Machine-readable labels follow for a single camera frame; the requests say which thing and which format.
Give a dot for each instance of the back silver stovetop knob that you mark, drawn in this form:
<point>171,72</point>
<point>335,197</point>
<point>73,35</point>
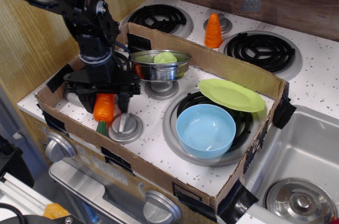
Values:
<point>225,24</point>

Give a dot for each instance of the front silver stovetop knob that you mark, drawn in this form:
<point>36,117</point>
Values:
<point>126,128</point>

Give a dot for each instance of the back right coil burner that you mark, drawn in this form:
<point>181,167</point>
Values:
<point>267,50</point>

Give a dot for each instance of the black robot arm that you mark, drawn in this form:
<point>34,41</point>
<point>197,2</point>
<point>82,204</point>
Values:
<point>92,26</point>

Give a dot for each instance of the yellow sponge piece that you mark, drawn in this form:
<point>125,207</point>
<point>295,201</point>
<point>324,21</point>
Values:
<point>55,211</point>

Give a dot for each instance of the orange toy carrot green stem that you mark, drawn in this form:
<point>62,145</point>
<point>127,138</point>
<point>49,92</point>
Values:
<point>103,112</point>

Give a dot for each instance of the right silver oven knob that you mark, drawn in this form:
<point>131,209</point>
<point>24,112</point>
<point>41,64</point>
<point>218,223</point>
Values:
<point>160,209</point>

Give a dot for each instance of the green plastic plate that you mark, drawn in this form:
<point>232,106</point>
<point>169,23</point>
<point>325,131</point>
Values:
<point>232,95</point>

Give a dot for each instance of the steel pot lid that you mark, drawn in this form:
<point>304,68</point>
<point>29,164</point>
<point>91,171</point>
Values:
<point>300,201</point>

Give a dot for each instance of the green toy food piece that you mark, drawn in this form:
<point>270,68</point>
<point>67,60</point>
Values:
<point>165,57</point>

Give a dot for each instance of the silver oven knob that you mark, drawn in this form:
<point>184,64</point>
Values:
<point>160,209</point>
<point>58,148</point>

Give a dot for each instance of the silver oven door handle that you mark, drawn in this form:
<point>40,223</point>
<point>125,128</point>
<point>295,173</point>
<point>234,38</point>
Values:
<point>88,190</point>

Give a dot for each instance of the light blue plastic bowl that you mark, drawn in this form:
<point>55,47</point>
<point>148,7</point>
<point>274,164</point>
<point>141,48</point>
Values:
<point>205,131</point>

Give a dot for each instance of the front left coil burner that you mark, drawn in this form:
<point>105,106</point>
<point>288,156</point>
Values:
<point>73,98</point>

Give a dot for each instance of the left silver oven knob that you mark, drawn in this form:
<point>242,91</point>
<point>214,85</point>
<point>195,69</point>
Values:
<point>58,148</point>

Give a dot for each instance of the back left coil burner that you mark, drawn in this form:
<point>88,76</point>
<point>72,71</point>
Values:
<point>165,18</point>

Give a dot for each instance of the silver stovetop knob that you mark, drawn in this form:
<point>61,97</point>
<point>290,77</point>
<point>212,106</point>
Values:
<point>126,128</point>
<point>225,24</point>
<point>162,90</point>

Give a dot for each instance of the small steel pot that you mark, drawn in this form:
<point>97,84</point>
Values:
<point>146,69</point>

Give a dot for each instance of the orange carrot top piece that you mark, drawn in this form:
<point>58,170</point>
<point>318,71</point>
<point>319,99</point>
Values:
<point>213,36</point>

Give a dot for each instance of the middle silver stovetop knob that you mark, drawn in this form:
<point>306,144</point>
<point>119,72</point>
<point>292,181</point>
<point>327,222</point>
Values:
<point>162,90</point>

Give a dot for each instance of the silver sink basin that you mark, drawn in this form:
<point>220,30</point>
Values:
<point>306,148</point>

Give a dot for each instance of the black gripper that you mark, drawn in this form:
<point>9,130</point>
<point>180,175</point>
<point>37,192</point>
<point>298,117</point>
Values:
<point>105,77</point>

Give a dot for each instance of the brown cardboard fence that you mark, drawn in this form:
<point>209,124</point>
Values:
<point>149,163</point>

